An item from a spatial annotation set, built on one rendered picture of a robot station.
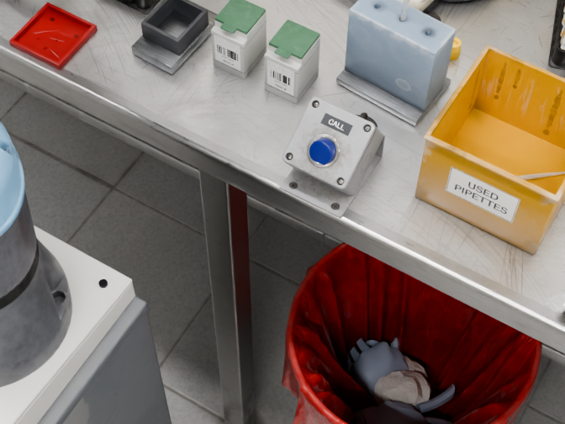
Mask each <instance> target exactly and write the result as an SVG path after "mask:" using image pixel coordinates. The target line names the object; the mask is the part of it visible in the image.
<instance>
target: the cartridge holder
mask: <svg viewBox="0 0 565 424"><path fill-rule="evenodd" d="M217 15H218V14H216V13H214V12H212V11H210V10H208V9H206V8H204V7H202V6H200V5H198V4H196V3H194V2H192V1H190V0H163V1H162V2H161V3H160V4H159V5H158V6H157V7H156V8H155V9H154V10H153V11H152V12H151V13H150V14H149V15H148V16H147V17H146V18H145V19H144V20H143V21H142V22H141V28H142V34H143V35H141V37H140V38H139V39H138V40H137V41H136V42H135V43H134V44H133V45H132V46H131V48H132V53H133V54H134V55H136V56H138V57H140V58H142V59H143V60H145V61H148V62H149V63H151V64H153V65H155V66H158V67H160V68H161V69H162V70H164V71H166V72H169V73H171V74H173V73H174V72H175V71H176V70H177V69H178V68H179V66H180V65H181V64H182V63H183V62H184V61H185V60H186V59H187V58H188V57H189V56H190V55H191V54H192V53H193V52H194V51H195V50H196V49H197V48H198V47H199V46H200V45H201V43H202V42H203V41H204V40H205V39H206V38H207V37H208V36H209V35H210V34H211V29H212V28H213V27H214V26H215V22H214V21H215V17H216V16H217Z"/></svg>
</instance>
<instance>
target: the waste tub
mask: <svg viewBox="0 0 565 424"><path fill-rule="evenodd" d="M424 139H425V148H424V152H423V156H422V161H421V165H420V173H419V177H418V182H417V186H416V190H415V197H416V198H418V199H421V200H423V201H425V202H426V203H428V204H431V205H433V206H435V207H436V208H438V209H441V210H443V211H445V212H447V213H448V214H450V215H454V216H456V217H457V218H459V219H461V220H464V221H466V222H467V223H469V224H471V225H474V226H476V227H477V228H479V229H481V230H483V231H486V232H488V233H489V234H491V235H493V236H496V237H498V238H499V239H501V240H503V241H506V242H508V243H509V244H511V245H513V246H516V247H518V248H519V249H521V250H523V251H525V252H528V253H530V254H531V255H534V254H536V251H537V249H538V248H539V246H540V244H541V243H542V241H543V239H544V237H545V235H546V234H547V232H548V230H549V229H550V227H551V225H552V223H553V221H554V220H555V218H556V217H557V214H558V212H559V210H560V209H561V208H562V205H563V204H564V202H565V174H563V175H557V176H551V177H546V178H536V179H528V180H524V179H522V178H518V177H516V176H521V175H528V174H536V173H546V172H565V78H563V77H560V76H558V75H556V74H554V73H551V72H549V71H546V70H544V69H542V68H540V67H538V66H535V65H533V64H531V63H529V62H527V61H523V60H521V59H520V58H517V57H515V56H512V55H510V54H508V53H506V52H504V51H501V50H499V49H497V48H494V47H493V46H491V45H485V47H484V48H483V50H482V52H481V53H480V55H479V56H478V58H477V59H476V61H475V62H474V63H473V65H472V66H471V68H470V69H469V71H468V72H467V74H466V75H465V77H464V78H463V79H462V81H461V82H460V84H459V85H458V87H457V89H456V90H455V92H454V93H453V94H452V95H451V97H450V98H449V100H448V101H447V103H446V105H445V106H444V108H443V109H442V110H441V112H440V113H439V114H438V116H437V117H436V119H435V121H434V122H433V124H432V125H431V127H430V128H429V129H428V130H427V132H426V133H425V135H424Z"/></svg>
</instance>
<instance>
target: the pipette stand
mask: <svg viewBox="0 0 565 424"><path fill-rule="evenodd" d="M402 7H403V2H401V1H399V0H358V1H357V2H356V3H355V4H354V5H353V6H352V7H351V8H350V11H349V21H348V31H347V41H346V60H345V69H344V70H343V71H342V72H341V74H340V75H339V76H338V77H337V78H336V82H337V83H339V84H340V85H341V86H343V87H346V88H348V89H349V90H351V91H353V92H354V93H357V94H358V95H360V96H362V97H364V98H365V99H367V100H369V101H371V102H373V103H375V104H376V105H378V106H380V107H381V108H383V109H386V110H387V111H389V112H390V113H392V114H395V115H397V116H398V117H400V118H401V119H404V120H405V121H407V122H409V123H411V124H412V125H414V126H416V125H417V124H418V123H419V122H420V120H421V119H422V118H423V117H424V116H425V114H426V113H427V112H428V111H429V109H430V108H431V107H432V105H433V104H434V103H435V102H436V100H437V99H438V98H439V97H440V96H441V95H442V94H443V93H444V92H445V90H446V89H447V88H448V87H449V85H450V84H451V79H449V78H447V77H446V74H447V70H448V66H449V62H450V58H451V50H452V47H453V42H454V38H455V33H456V30H455V29H454V28H452V27H450V26H448V25H446V24H444V23H442V22H441V21H439V20H437V19H434V18H432V17H431V16H429V15H427V14H425V13H422V12H421V11H419V10H417V9H415V8H412V7H410V6H409V5H408V9H407V13H406V20H405V21H404V22H400V19H401V13H402Z"/></svg>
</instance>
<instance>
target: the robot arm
mask: <svg viewBox="0 0 565 424"><path fill-rule="evenodd" d="M24 188H25V182H24V170H23V167H22V163H21V161H20V158H19V156H18V153H17V151H16V149H15V147H14V145H13V143H12V141H11V139H10V137H9V134H8V132H7V131H6V129H5V127H4V126H3V124H2V123H1V121H0V387H3V386H6V385H9V384H12V383H15V382H17V381H19V380H21V379H23V378H25V377H27V376H29V375H30V374H32V373H33V372H34V371H36V370H37V369H39V368H40V367H41V366H43V365H44V364H45V363H46V362H47V361H48V360H49V359H50V358H51V357H52V356H53V355H54V353H55V352H56V351H57V349H58V348H59V347H60V345H61V344H62V342H63V340H64V338H65V337H66V334H67V332H68V329H69V326H70V323H71V314H72V301H71V292H70V288H69V283H68V281H67V277H66V274H65V272H64V270H63V268H62V266H61V265H60V263H59V262H58V260H57V259H56V258H55V256H54V255H53V254H52V253H51V252H50V251H49V250H48V249H47V248H46V247H45V246H44V245H43V244H42V243H41V242H40V241H39V240H38V239H37V238H36V234H35V230H34V224H33V221H32V217H31V213H30V210H29V203H28V200H27V196H26V193H25V189H24Z"/></svg>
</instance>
